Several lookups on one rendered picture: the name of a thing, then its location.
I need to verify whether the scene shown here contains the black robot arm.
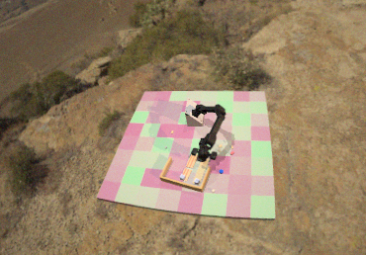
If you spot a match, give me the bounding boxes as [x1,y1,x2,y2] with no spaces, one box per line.
[192,104,226,162]

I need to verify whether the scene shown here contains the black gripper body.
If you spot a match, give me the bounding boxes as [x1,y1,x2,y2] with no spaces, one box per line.
[191,148,217,160]

